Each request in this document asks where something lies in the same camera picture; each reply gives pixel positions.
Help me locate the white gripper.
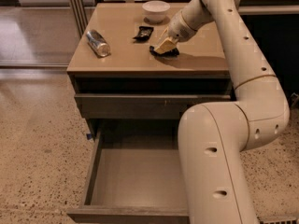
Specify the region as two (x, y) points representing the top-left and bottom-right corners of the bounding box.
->
(154, 10), (197, 54)

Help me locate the black rxbar blueberry bar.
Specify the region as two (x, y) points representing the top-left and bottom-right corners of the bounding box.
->
(149, 46), (179, 57)

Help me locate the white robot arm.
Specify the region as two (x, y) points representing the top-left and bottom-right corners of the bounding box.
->
(154, 0), (290, 224)

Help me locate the brown drawer cabinet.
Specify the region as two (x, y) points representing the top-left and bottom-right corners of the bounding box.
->
(67, 3), (232, 135)

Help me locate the closed upper drawer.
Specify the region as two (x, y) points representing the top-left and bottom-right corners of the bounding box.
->
(75, 93), (231, 119)

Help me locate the open grey drawer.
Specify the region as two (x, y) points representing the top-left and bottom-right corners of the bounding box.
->
(67, 119), (189, 224)

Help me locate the small black snack packet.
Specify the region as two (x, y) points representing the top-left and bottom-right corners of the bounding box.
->
(134, 26), (154, 41)

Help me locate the white ceramic bowl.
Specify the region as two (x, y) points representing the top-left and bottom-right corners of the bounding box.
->
(142, 1), (170, 23)

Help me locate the silver drink can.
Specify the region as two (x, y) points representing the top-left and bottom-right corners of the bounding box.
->
(86, 30), (110, 57)

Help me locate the floor vent grille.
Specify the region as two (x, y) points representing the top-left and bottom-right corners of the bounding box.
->
(259, 216), (299, 224)

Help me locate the metal window frame post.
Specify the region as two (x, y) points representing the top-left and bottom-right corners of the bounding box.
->
(68, 0), (88, 37)

